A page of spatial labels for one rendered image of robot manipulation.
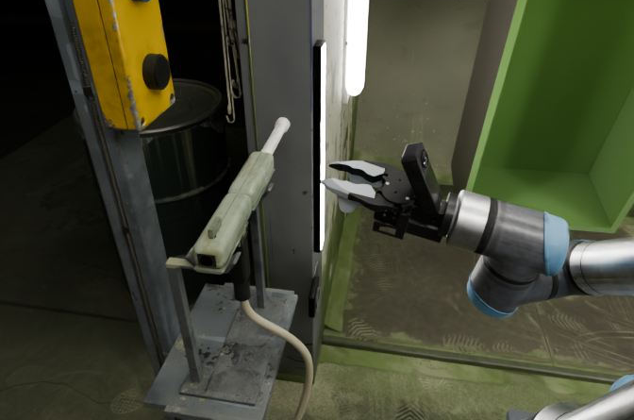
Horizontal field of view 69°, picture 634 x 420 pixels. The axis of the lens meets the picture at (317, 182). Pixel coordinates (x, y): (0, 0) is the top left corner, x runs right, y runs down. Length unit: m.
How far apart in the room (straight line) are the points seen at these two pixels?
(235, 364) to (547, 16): 1.52
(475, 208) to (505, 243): 0.07
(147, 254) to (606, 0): 1.65
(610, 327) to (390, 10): 1.99
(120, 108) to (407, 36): 2.36
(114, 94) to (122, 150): 0.11
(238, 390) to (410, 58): 2.28
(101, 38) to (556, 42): 1.61
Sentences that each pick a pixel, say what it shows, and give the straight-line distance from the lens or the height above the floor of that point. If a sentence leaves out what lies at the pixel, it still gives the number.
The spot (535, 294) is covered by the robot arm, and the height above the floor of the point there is 1.02.
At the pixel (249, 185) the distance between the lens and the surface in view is 0.81.
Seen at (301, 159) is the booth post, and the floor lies 0.98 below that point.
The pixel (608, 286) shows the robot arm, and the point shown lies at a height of 1.08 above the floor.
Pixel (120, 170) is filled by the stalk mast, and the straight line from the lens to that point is 0.78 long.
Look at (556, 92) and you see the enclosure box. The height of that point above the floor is 0.93.
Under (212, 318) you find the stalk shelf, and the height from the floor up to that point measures 0.79.
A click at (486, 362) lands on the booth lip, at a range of 2.03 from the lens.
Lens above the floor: 1.57
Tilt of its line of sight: 32 degrees down
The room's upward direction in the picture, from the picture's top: straight up
